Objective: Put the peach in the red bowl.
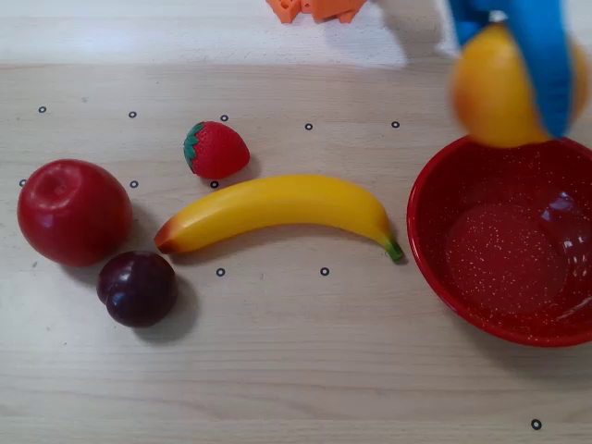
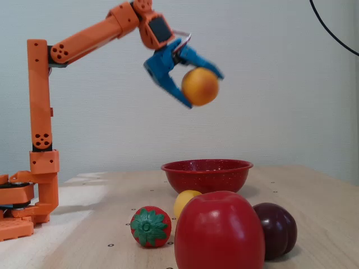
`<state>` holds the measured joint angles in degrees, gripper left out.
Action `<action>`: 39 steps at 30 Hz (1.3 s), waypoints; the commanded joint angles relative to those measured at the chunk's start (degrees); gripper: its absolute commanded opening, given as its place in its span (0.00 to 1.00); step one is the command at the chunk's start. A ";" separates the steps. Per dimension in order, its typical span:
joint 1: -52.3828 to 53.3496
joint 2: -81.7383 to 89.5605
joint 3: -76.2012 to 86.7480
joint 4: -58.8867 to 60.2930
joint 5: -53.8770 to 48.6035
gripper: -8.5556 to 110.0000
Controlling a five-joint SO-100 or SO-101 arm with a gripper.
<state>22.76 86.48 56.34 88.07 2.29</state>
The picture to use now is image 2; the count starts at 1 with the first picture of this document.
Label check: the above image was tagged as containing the red toy apple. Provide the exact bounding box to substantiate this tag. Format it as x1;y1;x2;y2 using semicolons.
174;191;266;269

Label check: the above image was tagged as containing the red speckled bowl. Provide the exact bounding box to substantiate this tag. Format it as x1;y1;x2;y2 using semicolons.
160;159;254;195

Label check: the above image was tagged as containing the yellow toy banana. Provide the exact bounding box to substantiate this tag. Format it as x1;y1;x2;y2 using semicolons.
173;189;204;221

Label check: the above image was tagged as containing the dark purple toy plum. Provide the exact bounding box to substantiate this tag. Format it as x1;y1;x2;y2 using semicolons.
252;202;298;262

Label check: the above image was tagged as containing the red toy strawberry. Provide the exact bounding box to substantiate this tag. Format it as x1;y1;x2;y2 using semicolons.
129;205;172;248

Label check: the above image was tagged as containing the white red servo wire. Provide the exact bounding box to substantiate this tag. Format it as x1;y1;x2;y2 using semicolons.
171;29;193;54

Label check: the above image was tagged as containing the thin black cable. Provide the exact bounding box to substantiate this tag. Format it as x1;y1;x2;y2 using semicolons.
309;0;359;57

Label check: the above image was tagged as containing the yellow orange toy peach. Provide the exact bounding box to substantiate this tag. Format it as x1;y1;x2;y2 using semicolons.
181;67;220;108

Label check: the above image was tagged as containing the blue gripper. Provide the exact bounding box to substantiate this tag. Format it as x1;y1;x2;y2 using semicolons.
143;38;225;110

